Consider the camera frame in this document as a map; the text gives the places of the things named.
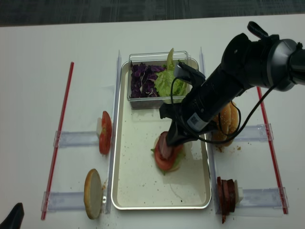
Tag rear sesame bun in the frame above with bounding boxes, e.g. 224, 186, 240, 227
219, 101, 239, 141

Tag bottom bun on tray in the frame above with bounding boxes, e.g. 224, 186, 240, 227
151, 138, 185, 175

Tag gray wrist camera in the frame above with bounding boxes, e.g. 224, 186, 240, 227
174, 61, 205, 87

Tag left clear divider rail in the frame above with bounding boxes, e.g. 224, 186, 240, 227
103, 50, 122, 214

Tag sesame bun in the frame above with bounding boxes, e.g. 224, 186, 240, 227
212, 111, 231, 141
219, 101, 239, 141

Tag lower right clear holder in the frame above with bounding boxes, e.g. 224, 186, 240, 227
237, 187, 289, 209

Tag lettuce leaf on bun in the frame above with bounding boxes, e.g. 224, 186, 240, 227
151, 149, 185, 175

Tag black object bottom left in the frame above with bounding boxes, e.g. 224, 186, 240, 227
0, 203, 24, 229

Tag clear holder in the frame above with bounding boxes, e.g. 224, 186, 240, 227
234, 124, 274, 142
237, 187, 289, 209
53, 131, 99, 147
41, 192, 85, 212

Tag right red strip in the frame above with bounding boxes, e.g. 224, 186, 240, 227
260, 101, 289, 215

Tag black camera cable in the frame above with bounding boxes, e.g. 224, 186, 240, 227
169, 42, 303, 144

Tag standing tomato slices left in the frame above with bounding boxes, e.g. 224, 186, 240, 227
98, 111, 112, 155

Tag green lettuce leaves in container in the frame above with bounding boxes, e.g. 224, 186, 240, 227
154, 48, 190, 104

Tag front sesame bun top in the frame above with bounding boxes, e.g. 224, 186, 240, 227
212, 111, 231, 141

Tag lower tomato slice on bun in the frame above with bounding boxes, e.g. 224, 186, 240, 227
154, 143, 181, 172

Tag white pusher block left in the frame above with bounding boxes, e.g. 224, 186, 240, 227
96, 117, 102, 138

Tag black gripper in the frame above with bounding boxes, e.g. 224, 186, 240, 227
159, 103, 216, 146

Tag lower left clear holder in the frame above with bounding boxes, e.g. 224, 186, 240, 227
41, 192, 85, 212

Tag white pusher block right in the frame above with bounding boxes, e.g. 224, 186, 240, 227
234, 180, 244, 206

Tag upper left clear holder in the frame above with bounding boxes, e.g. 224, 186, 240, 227
53, 131, 99, 147

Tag standing bun half left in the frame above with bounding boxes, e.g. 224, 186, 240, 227
83, 168, 102, 219

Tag round meat slice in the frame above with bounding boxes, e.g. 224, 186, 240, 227
159, 132, 172, 160

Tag stack of meat slices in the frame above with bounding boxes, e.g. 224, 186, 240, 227
217, 177, 236, 224

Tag left red strip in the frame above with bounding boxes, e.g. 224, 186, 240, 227
41, 62, 74, 221

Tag purple cabbage leaves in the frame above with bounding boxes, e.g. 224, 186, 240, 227
130, 62, 166, 98

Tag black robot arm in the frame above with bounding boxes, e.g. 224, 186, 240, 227
159, 21, 305, 146

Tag upper right clear holder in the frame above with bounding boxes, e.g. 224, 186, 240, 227
234, 124, 274, 142

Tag red strip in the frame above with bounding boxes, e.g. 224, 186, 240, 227
260, 101, 289, 215
41, 62, 74, 221

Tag white pusher block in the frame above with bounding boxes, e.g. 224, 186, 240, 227
96, 117, 102, 138
234, 180, 244, 206

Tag clear plastic salad container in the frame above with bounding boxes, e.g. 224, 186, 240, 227
125, 51, 199, 110

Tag white metal tray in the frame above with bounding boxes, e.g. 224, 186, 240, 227
111, 62, 212, 210

